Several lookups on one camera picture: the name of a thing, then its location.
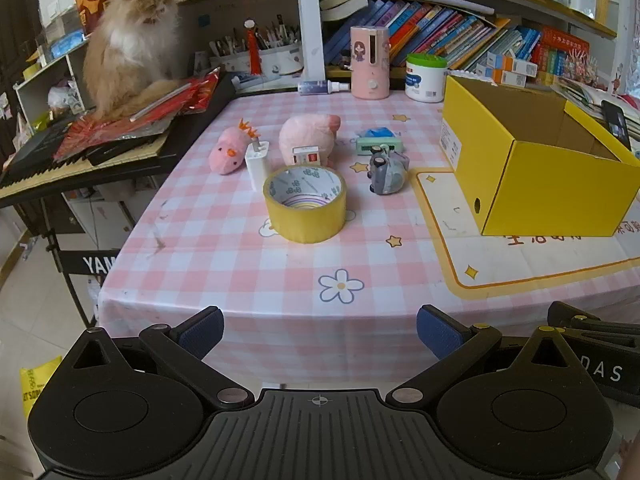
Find small mint green gadget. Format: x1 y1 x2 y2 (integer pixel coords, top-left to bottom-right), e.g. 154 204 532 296
356 127 403 153

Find red boxed book set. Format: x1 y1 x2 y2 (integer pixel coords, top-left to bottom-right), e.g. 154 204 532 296
530 27 591 81

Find grey toy car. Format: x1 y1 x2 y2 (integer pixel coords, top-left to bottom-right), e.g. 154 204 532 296
368 145 411 196

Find white bookshelf post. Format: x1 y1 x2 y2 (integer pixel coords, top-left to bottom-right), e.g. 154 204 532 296
297 0 326 81

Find red tassel ornament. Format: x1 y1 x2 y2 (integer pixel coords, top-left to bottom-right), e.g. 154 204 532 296
244 19 263 76

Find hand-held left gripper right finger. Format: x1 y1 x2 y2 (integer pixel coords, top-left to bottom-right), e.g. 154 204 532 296
386 304 596 407

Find black electronic keyboard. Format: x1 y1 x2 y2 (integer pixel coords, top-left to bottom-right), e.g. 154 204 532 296
0 72 236 206

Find pink pig plush toy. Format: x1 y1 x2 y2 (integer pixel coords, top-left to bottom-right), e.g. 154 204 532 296
278 114 342 167

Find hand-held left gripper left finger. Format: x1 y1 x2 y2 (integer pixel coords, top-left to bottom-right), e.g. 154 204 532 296
67 305 255 409

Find small spray bottle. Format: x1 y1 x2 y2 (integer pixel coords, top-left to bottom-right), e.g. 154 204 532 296
298 80 349 95

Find red plastic packets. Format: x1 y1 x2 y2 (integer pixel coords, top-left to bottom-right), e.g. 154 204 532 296
52 67 223 163

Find yellow tape roll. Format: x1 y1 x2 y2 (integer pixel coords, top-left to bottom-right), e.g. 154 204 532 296
263 165 347 244

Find white round pen holder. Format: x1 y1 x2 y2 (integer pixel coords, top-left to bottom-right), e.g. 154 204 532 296
207 42 303 76

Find white side shelf unit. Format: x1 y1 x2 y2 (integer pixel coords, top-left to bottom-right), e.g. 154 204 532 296
12 40 96 126

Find pink cartoon humidifier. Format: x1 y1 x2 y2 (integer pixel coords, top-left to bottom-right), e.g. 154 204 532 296
350 25 391 100

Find stack of papers and booklets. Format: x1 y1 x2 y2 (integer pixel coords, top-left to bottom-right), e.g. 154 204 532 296
550 77 640 121

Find black keyboard stand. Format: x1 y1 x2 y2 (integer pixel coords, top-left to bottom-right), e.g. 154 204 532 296
40 195 121 326

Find yellow plastic bag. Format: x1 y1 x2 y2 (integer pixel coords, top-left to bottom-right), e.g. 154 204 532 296
20 357 63 421

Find clear plastic storage box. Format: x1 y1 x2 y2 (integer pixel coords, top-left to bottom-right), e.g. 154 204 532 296
42 10 88 61

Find fluffy orange white cat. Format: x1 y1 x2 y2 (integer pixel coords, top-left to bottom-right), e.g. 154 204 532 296
82 0 186 121

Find white charger plug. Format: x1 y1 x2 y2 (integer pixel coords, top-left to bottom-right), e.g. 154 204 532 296
244 140 271 192

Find yellow cardboard box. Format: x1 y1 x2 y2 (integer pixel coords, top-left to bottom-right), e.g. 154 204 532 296
440 75 640 237

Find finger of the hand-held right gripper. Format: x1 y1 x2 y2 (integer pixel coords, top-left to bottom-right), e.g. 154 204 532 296
547 301 640 348

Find white canister green lid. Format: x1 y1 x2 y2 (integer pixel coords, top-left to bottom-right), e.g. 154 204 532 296
405 53 448 104

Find white mat yellow border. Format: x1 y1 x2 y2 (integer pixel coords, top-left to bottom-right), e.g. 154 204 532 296
410 167 640 301

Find black smartphone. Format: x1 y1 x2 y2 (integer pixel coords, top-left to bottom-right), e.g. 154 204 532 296
601 100 632 151

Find pink chick plush toy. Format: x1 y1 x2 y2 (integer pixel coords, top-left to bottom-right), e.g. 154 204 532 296
209 118 262 176

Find row of colourful books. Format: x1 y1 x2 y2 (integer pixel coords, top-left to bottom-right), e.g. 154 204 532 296
322 0 541 68

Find black flat box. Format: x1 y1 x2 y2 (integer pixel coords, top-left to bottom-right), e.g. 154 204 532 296
5 120 76 171

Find pink checkered tablecloth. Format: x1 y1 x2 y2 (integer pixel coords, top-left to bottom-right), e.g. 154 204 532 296
95 87 640 391

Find thick lying book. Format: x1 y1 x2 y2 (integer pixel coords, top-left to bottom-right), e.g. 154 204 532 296
320 0 373 21

